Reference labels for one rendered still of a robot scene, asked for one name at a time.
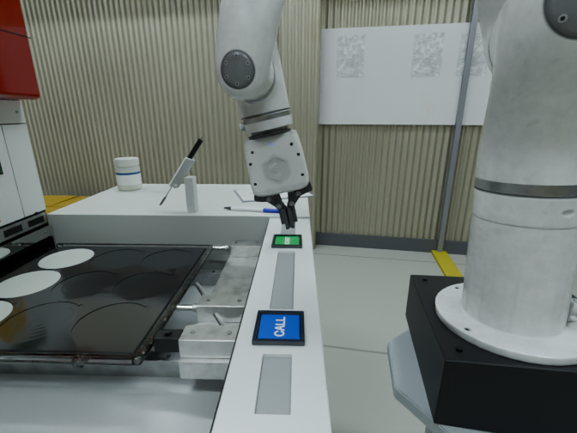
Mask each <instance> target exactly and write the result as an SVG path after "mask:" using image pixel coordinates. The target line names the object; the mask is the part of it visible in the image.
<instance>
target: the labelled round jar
mask: <svg viewBox="0 0 577 433"><path fill-rule="evenodd" d="M113 161H114V166H116V167H115V173H116V178H117V183H118V189H119V190H120V191H133V190H138V189H141V188H142V187H143V184H142V177H141V171H140V166H138V165H139V159H138V158H137V157H119V158H115V159H114V160H113Z"/></svg>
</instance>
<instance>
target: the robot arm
mask: <svg viewBox="0 0 577 433"><path fill-rule="evenodd" d="M285 2H286V0H221V4H220V10H219V16H218V24H217V33H216V61H215V64H216V77H217V80H218V82H219V84H220V86H221V88H222V90H223V91H224V92H225V93H226V94H227V95H228V96H230V97H232V98H234V99H236V100H237V104H238V108H239V111H240V117H241V120H243V123H240V130H241V131H245V132H246V134H249V133H251V134H252V135H251V136H250V137H248V138H249V139H248V140H246V141H245V153H246V165H247V170H248V174H249V179H250V183H251V187H252V192H253V194H254V200H255V201H256V202H268V203H269V204H271V205H273V206H275V207H276V208H277V209H278V211H279V216H280V219H281V223H282V224H285V227H286V229H290V228H292V229H294V228H295V222H298V219H297V215H296V210H295V203H296V202H297V200H298V199H299V198H300V196H301V195H303V194H305V193H307V192H310V191H311V190H312V189H313V187H312V184H311V182H310V180H309V176H308V171H307V164H306V160H305V156H304V153H303V149H302V147H301V141H300V139H299V136H298V134H297V132H296V130H291V127H289V128H288V127H287V125H290V124H293V120H292V116H291V112H290V109H289V108H290V107H289V99H288V95H287V90H286V86H285V81H284V77H283V73H282V66H281V61H280V57H279V52H278V48H277V43H276V35H277V31H278V27H279V23H280V20H281V16H282V11H283V7H284V4H285ZM477 11H478V17H479V23H480V29H481V35H482V43H483V52H484V57H485V59H486V62H487V65H488V67H489V70H490V72H491V74H492V79H491V84H490V91H489V99H488V104H487V109H486V113H485V118H484V121H483V129H482V134H481V138H480V143H479V148H478V154H477V168H476V176H475V185H474V192H473V201H472V209H471V223H470V231H469V239H468V247H467V254H466V262H465V277H464V282H463V283H462V284H455V285H451V286H448V287H446V288H445V289H443V290H442V291H440V292H439V293H438V295H437V297H435V311H436V314H437V315H438V317H439V318H440V320H441V321H442V323H443V324H444V325H445V326H446V327H447V328H448V329H450V330H451V331H452V332H454V333H455V334H457V335H458V336H460V337H461V338H463V339H464V340H466V341H468V342H470V343H472V344H474V345H476V346H478V347H480V348H482V349H485V350H486V351H490V352H493V353H495V354H497V355H500V356H504V357H508V358H511V359H514V360H519V361H522V362H527V363H536V364H543V365H557V366H564V365H575V364H577V298H572V294H573V289H574V281H575V277H576V272H577V0H477ZM285 109H286V110H285ZM284 192H287V193H288V202H287V205H285V204H284V202H283V201H282V198H281V196H280V193H284Z"/></svg>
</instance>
